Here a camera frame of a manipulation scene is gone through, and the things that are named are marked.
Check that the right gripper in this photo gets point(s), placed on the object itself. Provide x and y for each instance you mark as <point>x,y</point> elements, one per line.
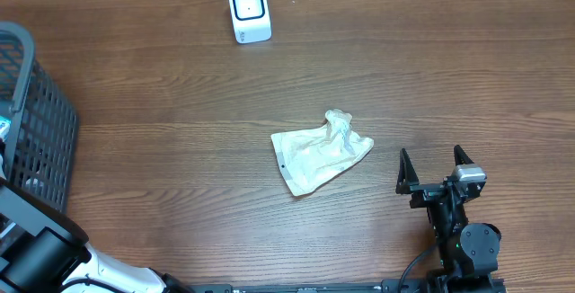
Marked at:
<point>427,193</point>

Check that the beige plastic pouch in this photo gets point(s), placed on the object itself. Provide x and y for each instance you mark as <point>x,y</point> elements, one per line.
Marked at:
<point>309,158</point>

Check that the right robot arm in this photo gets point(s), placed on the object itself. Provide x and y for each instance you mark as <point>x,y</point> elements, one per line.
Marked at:
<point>468,252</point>

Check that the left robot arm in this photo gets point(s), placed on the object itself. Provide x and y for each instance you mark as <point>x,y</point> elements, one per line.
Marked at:
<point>42,250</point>

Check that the white barcode scanner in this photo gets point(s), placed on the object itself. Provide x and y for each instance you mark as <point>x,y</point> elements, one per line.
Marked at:
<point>251,20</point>

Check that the grey plastic mesh basket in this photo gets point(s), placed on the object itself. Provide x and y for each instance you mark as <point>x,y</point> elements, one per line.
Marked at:
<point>38,155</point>

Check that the items inside basket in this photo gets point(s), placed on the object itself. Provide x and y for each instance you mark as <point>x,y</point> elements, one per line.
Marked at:
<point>5,125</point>

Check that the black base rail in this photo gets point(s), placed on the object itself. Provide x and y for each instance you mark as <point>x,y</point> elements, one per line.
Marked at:
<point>384,286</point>

